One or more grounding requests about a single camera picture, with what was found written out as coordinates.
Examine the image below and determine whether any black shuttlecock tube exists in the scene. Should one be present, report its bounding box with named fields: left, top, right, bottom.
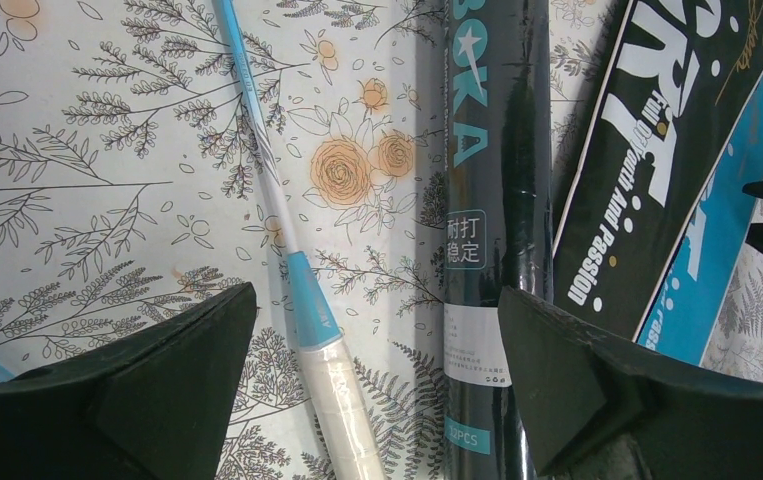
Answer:
left=443, top=1, right=552, bottom=479

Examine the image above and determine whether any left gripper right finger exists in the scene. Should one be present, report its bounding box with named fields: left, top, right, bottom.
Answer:
left=498, top=288, right=763, bottom=479

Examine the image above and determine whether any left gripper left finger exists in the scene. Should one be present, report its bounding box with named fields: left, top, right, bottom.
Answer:
left=0, top=283, right=257, bottom=479

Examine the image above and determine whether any blue racket white grip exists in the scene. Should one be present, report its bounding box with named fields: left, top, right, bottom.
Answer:
left=216, top=1, right=386, bottom=480

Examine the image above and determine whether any blue racket bag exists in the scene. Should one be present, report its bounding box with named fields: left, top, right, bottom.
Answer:
left=637, top=76, right=763, bottom=365

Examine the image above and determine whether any floral table mat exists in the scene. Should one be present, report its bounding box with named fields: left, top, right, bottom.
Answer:
left=0, top=0, right=763, bottom=480

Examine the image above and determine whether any black sport racket bag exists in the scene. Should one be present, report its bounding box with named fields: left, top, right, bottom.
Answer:
left=554, top=1, right=763, bottom=340

